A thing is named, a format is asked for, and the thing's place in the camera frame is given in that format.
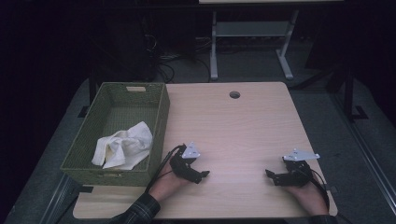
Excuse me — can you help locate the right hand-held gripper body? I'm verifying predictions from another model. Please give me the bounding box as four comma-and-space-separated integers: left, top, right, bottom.
279, 147, 321, 189

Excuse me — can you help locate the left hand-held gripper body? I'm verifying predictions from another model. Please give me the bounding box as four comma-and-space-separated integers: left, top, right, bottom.
169, 141, 201, 182

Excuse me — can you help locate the white cloth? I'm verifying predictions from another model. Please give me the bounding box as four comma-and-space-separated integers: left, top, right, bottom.
91, 120, 154, 171

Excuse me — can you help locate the green woven basket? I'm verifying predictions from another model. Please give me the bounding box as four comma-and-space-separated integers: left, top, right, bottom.
60, 81, 171, 188

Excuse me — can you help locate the person's left hand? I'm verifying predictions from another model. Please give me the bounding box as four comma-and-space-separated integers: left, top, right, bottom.
148, 162, 191, 203

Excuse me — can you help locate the person's right hand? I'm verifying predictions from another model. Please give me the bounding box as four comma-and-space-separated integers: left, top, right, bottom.
284, 181, 330, 217

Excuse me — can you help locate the black metal stand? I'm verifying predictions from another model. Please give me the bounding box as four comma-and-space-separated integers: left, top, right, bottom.
325, 60, 370, 123

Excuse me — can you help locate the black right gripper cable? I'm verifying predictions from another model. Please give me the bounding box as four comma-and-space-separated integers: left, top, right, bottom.
306, 169, 332, 213

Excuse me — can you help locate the metal floor rail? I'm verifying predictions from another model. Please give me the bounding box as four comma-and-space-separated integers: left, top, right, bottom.
38, 173, 80, 224
331, 92, 396, 217

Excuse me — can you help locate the bundle of floor cables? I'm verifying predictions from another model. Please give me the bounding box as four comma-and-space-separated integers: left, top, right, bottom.
143, 31, 213, 84

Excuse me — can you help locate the grey metal table frame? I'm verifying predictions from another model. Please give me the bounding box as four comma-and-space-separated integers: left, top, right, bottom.
198, 0, 344, 81

